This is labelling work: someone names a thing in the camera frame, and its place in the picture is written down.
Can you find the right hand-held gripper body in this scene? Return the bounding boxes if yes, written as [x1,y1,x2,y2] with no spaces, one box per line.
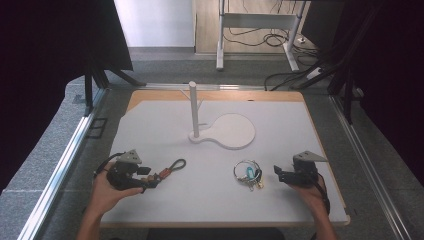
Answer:
[288,150,329,187]

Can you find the white desk frame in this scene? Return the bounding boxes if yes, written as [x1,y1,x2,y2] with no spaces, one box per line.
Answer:
[215,0,307,73]

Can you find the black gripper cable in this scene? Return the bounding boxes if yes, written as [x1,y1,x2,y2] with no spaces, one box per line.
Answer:
[313,172,332,215]
[93,152,126,178]

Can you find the white power strip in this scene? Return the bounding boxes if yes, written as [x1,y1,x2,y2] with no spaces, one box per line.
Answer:
[305,67,325,81]

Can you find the key ring with blue tag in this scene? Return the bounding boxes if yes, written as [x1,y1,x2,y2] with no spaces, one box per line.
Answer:
[233,159,265,192]

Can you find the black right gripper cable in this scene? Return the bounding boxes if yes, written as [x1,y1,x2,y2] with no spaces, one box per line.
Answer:
[313,172,332,215]

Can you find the brown braided lanyard keychain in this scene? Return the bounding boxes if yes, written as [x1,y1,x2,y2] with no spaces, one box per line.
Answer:
[142,158,187,188]

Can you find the black stand legs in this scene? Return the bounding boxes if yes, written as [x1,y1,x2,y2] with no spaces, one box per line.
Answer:
[83,64,147,117]

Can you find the black floor cable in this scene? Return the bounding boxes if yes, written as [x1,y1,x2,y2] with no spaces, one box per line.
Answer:
[264,71,318,92]

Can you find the aluminium rail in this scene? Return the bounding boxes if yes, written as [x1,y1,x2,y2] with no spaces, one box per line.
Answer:
[17,88,108,240]
[329,94,416,240]

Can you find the black bracket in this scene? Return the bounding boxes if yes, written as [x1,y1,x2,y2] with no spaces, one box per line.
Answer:
[86,116,109,140]

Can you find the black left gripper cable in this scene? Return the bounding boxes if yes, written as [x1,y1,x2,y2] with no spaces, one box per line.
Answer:
[93,152,126,178]

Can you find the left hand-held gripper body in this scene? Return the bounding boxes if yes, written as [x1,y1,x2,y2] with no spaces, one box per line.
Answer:
[106,149,144,192]

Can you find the white key stand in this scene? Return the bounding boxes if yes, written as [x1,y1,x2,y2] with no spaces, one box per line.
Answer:
[179,80,257,151]

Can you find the person's right hand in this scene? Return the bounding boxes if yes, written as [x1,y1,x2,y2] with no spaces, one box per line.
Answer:
[288,173,331,218]

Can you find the person's left hand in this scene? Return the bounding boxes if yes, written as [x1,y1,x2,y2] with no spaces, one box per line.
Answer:
[87,169,145,218]

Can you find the white table mat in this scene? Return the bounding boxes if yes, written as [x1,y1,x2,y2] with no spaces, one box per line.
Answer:
[99,99,349,224]

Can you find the black floor cables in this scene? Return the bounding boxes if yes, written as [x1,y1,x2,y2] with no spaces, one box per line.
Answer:
[222,25,319,58]

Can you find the black curtain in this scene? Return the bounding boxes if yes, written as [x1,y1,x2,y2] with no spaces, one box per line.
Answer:
[0,0,134,195]
[346,0,424,188]

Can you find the black metal stand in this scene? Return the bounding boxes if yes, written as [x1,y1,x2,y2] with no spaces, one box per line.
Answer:
[293,0,384,125]

